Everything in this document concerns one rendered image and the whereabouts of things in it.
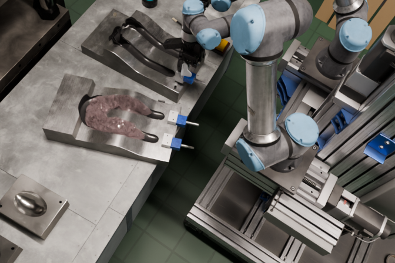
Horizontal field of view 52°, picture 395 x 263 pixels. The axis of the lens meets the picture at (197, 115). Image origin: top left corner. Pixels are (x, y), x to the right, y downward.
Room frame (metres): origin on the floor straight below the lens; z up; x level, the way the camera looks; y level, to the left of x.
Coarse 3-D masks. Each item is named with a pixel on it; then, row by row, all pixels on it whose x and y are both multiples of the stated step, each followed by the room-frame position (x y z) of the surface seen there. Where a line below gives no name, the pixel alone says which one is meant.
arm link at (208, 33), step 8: (200, 16) 0.96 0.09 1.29; (192, 24) 0.93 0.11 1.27; (200, 24) 0.93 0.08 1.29; (208, 24) 0.93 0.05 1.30; (216, 24) 0.94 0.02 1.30; (224, 24) 0.95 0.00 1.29; (192, 32) 0.91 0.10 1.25; (200, 32) 0.89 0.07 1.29; (208, 32) 0.89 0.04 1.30; (216, 32) 0.90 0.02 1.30; (224, 32) 0.93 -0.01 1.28; (200, 40) 0.87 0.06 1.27; (208, 40) 0.87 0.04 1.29; (216, 40) 0.89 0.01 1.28; (208, 48) 0.87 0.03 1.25
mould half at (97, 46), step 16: (112, 16) 1.19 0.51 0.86; (128, 16) 1.22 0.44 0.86; (144, 16) 1.19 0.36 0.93; (96, 32) 1.08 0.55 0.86; (128, 32) 1.07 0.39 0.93; (160, 32) 1.16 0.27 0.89; (96, 48) 1.00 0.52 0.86; (112, 48) 0.97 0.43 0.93; (144, 48) 1.04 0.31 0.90; (112, 64) 0.95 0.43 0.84; (128, 64) 0.94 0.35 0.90; (160, 64) 0.99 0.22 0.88; (176, 64) 1.01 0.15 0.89; (144, 80) 0.91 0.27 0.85; (160, 80) 0.91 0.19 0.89; (176, 96) 0.88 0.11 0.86
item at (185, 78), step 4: (188, 68) 0.97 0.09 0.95; (176, 72) 0.93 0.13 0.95; (192, 72) 0.96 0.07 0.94; (176, 76) 0.93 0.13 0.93; (184, 76) 0.93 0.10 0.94; (192, 76) 0.94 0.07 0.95; (176, 80) 0.92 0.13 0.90; (180, 80) 0.92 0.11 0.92; (184, 80) 0.92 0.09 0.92; (188, 80) 0.92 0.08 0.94; (192, 80) 0.92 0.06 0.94; (196, 80) 0.93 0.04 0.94; (204, 84) 0.92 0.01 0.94
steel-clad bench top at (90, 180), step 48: (96, 0) 1.31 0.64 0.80; (240, 0) 1.59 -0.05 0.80; (48, 96) 0.73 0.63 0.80; (192, 96) 0.93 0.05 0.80; (0, 144) 0.47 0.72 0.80; (48, 144) 0.52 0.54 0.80; (0, 192) 0.29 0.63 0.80; (96, 192) 0.40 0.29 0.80; (48, 240) 0.18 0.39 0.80; (96, 240) 0.23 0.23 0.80
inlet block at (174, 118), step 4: (172, 112) 0.78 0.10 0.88; (176, 112) 0.79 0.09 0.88; (172, 116) 0.76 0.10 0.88; (176, 116) 0.77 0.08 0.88; (180, 116) 0.78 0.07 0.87; (184, 116) 0.79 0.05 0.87; (168, 120) 0.74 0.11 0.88; (172, 120) 0.75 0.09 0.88; (176, 120) 0.76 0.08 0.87; (180, 120) 0.76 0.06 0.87; (184, 120) 0.77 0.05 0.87; (172, 124) 0.74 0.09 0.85; (176, 124) 0.75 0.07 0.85; (180, 124) 0.75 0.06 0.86; (184, 124) 0.75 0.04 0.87; (192, 124) 0.77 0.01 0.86; (196, 124) 0.77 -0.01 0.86
